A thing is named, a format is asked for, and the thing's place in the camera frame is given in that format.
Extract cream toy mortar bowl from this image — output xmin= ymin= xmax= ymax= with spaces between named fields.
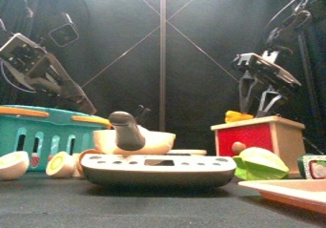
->
xmin=92 ymin=125 xmax=177 ymax=156

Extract grey toy pestle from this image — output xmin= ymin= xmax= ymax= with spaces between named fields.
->
xmin=107 ymin=111 xmax=147 ymax=152

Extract orange toy food piece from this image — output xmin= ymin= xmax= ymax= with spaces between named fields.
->
xmin=75 ymin=148 xmax=103 ymax=177

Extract yellow toy food piece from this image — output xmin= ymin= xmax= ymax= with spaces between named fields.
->
xmin=225 ymin=110 xmax=255 ymax=124

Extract teal plastic basket orange handles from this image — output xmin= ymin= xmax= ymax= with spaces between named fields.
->
xmin=0 ymin=104 xmax=112 ymax=173

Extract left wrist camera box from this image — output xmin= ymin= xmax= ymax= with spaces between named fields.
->
xmin=47 ymin=22 xmax=82 ymax=48

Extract red wooden drawer box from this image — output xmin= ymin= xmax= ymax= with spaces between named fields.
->
xmin=210 ymin=115 xmax=308 ymax=179

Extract white toy egg half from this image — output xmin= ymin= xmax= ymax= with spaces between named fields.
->
xmin=0 ymin=150 xmax=31 ymax=181

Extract grey vertical frame pole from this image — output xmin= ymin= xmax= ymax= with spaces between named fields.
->
xmin=158 ymin=0 xmax=169 ymax=133

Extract toy sushi roll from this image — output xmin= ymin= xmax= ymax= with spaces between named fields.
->
xmin=297 ymin=154 xmax=326 ymax=180

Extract green toy lettuce leaf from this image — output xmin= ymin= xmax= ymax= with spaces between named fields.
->
xmin=231 ymin=146 xmax=290 ymax=181

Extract dark toy utensil handle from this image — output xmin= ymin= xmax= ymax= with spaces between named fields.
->
xmin=134 ymin=104 xmax=153 ymax=125

